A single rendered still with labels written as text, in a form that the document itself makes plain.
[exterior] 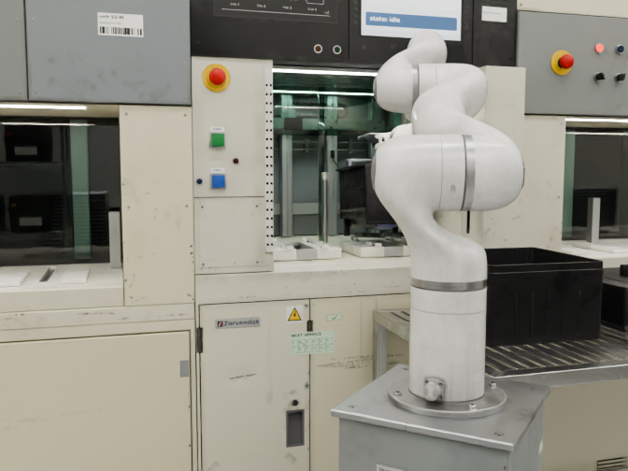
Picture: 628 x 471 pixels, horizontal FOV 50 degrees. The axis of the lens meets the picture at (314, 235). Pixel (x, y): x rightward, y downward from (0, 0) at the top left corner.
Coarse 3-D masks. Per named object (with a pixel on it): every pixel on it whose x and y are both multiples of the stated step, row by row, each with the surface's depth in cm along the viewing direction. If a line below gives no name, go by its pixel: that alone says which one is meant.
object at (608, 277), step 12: (624, 264) 169; (612, 276) 169; (624, 276) 169; (612, 288) 157; (624, 288) 154; (612, 300) 157; (624, 300) 154; (612, 312) 157; (624, 312) 154; (612, 324) 157; (624, 324) 154
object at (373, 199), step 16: (352, 160) 203; (368, 160) 205; (352, 176) 203; (368, 176) 195; (352, 192) 203; (368, 192) 195; (352, 208) 202; (368, 208) 195; (384, 208) 196; (352, 224) 211; (368, 224) 200
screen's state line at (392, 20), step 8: (368, 16) 171; (376, 16) 172; (384, 16) 172; (392, 16) 173; (400, 16) 173; (408, 16) 174; (416, 16) 175; (424, 16) 175; (432, 16) 176; (368, 24) 171; (376, 24) 172; (384, 24) 172; (392, 24) 173; (400, 24) 174; (408, 24) 174; (416, 24) 175; (424, 24) 176; (432, 24) 176; (440, 24) 177; (448, 24) 177; (456, 24) 178
